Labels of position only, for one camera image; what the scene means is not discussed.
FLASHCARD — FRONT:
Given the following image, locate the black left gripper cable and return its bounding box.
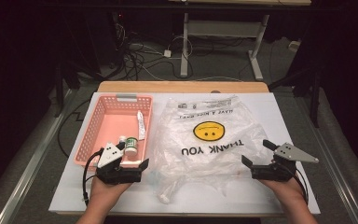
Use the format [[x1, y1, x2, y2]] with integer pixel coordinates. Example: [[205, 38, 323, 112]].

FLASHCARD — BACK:
[[82, 148, 105, 206]]

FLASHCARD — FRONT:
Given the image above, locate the black stand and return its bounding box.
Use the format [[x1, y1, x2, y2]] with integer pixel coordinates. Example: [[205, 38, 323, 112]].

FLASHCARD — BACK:
[[268, 62, 324, 129], [53, 12, 106, 119]]

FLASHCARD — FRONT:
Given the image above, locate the white ointment tube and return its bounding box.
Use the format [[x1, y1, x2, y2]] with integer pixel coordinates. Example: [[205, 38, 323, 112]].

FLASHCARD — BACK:
[[135, 110, 147, 141]]

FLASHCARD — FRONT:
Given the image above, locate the white desk frame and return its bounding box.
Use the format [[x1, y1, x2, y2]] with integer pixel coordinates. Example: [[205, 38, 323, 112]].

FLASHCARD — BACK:
[[167, 0, 312, 82]]

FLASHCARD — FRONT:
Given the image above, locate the white board sheet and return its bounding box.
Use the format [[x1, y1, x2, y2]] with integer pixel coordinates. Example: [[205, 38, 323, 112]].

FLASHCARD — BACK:
[[48, 91, 321, 216]]

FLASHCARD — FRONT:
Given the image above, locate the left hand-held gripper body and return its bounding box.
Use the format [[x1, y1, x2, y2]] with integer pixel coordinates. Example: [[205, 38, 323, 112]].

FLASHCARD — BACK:
[[94, 142, 143, 185]]

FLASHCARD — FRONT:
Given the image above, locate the white power strip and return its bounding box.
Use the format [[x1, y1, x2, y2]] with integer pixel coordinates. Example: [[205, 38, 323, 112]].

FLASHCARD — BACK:
[[288, 40, 302, 52]]

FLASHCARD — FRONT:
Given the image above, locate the white jar with green label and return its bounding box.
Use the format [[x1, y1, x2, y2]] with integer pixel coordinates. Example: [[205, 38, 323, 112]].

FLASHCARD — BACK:
[[124, 137, 139, 157]]

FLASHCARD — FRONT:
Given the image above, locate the person's right hand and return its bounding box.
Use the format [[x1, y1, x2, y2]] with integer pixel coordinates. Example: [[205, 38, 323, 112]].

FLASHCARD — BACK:
[[258, 176, 308, 208]]

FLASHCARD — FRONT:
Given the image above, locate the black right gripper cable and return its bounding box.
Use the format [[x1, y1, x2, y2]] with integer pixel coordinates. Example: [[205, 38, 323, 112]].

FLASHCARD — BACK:
[[287, 161, 310, 204]]

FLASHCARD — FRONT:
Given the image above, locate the metal floor rail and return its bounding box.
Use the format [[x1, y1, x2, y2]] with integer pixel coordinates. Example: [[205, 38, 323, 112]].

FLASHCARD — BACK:
[[295, 92, 358, 224], [0, 90, 76, 224]]

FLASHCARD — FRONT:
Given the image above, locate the clear plastic bag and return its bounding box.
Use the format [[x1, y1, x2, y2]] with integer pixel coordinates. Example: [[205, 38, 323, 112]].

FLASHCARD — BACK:
[[150, 94, 273, 205]]

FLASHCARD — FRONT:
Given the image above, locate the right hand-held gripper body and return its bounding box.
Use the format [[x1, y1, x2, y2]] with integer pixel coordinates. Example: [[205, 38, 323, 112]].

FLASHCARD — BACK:
[[250, 142, 320, 182]]

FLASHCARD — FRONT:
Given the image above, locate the person's left hand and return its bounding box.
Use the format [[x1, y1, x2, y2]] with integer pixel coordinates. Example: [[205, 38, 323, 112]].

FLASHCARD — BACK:
[[89, 176, 132, 207]]

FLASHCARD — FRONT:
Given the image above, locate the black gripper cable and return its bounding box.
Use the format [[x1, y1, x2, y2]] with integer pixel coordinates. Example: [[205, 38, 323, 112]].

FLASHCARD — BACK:
[[287, 161, 310, 204], [82, 148, 105, 206]]

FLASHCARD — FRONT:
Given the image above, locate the black floor cable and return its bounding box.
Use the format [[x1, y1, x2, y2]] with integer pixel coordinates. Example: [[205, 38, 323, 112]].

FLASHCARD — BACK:
[[57, 99, 91, 158]]

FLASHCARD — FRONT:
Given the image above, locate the tangle of floor cables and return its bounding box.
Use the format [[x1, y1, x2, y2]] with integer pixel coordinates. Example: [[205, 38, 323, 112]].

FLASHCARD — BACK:
[[113, 21, 195, 82]]

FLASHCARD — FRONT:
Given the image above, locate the pink plastic basket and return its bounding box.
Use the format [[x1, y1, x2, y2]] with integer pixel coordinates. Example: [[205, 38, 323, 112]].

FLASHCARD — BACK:
[[74, 93, 154, 171]]

